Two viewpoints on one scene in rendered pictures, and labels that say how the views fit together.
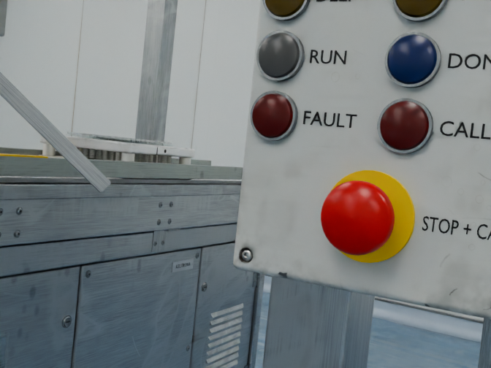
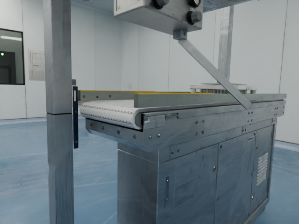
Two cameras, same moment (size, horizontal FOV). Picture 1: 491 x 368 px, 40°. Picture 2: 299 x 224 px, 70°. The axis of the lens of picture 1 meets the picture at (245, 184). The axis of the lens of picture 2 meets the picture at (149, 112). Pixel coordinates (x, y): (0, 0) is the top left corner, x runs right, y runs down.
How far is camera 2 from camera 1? 0.51 m
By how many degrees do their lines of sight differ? 17
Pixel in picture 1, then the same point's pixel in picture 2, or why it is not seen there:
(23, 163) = (204, 97)
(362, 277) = not seen: outside the picture
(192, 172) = (259, 97)
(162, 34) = (228, 39)
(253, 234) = not seen: outside the picture
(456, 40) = not seen: outside the picture
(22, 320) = (199, 170)
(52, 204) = (214, 116)
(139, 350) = (236, 177)
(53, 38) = (160, 57)
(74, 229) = (221, 127)
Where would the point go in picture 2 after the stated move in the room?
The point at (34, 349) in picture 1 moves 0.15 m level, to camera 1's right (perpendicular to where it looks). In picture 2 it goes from (204, 182) to (245, 189)
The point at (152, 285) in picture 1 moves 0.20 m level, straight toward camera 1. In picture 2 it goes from (240, 148) to (252, 162)
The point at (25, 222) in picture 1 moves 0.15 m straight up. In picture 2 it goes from (205, 126) to (208, 80)
